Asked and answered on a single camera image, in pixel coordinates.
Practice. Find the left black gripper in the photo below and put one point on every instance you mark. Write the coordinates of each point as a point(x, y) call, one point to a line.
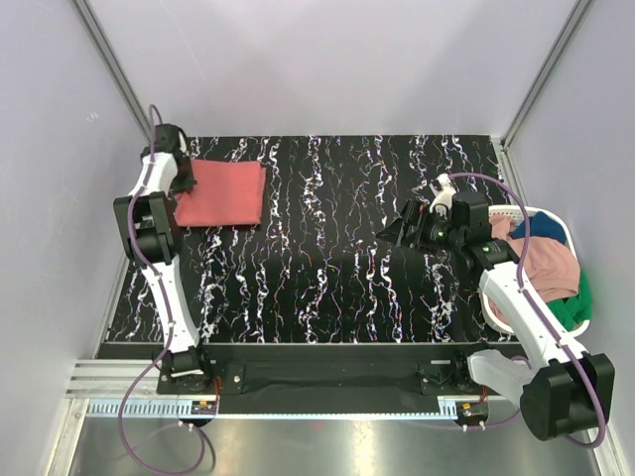
point(187, 184)

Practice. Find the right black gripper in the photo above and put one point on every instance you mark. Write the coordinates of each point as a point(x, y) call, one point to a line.
point(417, 214)

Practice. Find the red t-shirt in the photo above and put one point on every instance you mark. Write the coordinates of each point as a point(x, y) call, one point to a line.
point(225, 194)

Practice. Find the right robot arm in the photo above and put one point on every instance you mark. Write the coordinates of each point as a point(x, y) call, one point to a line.
point(563, 389)

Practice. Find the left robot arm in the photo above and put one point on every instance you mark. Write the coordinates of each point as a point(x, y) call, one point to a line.
point(151, 237)

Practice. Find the white laundry basket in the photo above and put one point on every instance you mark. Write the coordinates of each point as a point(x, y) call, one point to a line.
point(516, 214)

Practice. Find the blue t-shirt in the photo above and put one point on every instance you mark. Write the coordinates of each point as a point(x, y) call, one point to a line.
point(541, 225)

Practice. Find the pink printed t-shirt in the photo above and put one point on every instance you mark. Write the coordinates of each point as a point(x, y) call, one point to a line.
point(550, 266)

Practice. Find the green t-shirt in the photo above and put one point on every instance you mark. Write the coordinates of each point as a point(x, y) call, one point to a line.
point(573, 311)

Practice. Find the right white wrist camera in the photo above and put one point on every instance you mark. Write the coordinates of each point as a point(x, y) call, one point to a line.
point(444, 191)

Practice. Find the left aluminium corner post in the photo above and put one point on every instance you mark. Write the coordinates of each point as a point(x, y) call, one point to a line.
point(98, 37)

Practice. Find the aluminium corner post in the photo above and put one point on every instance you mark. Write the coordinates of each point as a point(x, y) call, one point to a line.
point(98, 37)
point(571, 25)

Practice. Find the aluminium frame rail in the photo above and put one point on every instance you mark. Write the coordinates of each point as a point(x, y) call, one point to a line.
point(114, 389)

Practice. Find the right aluminium corner post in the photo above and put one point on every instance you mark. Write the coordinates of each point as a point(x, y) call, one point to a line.
point(571, 25)

